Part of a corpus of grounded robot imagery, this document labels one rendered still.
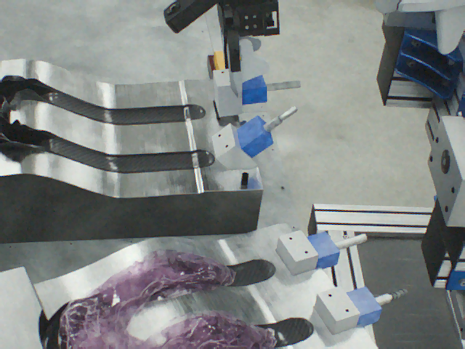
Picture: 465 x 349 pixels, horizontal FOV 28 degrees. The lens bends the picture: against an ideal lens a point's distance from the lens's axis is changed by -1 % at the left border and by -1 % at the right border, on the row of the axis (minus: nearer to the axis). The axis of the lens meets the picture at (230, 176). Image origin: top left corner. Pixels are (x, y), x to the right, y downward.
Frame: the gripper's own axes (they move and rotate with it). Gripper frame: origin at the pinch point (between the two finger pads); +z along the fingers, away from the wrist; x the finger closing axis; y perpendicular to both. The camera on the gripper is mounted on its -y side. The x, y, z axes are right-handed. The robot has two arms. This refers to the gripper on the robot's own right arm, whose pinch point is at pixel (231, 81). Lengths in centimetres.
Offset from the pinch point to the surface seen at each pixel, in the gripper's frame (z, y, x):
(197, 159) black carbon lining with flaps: 6.5, -7.0, -10.1
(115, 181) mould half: 5.3, -19.0, -14.3
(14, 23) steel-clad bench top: 4, -35, 39
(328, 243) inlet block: 12.5, 8.9, -25.9
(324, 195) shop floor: 89, 33, 84
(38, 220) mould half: 8.2, -30.4, -17.0
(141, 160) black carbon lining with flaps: 5.7, -15.1, -9.5
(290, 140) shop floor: 85, 29, 107
